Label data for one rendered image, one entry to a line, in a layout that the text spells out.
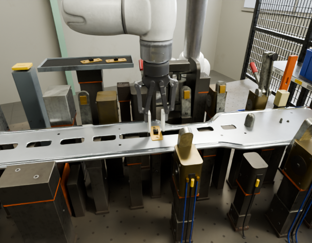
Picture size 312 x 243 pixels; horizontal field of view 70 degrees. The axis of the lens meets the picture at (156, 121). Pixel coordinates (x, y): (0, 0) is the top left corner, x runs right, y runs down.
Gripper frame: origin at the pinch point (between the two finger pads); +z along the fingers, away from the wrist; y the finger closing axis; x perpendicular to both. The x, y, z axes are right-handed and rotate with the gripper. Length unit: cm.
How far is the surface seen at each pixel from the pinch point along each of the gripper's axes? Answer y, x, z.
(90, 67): -21.7, 26.7, -10.8
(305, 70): 83, 36, -2
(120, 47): -9, 307, 43
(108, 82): -32, 300, 98
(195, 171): 6.7, -22.0, 2.7
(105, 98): -16.6, 13.9, -3.3
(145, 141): -4.2, -4.1, 4.7
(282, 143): 39.4, -11.6, 5.0
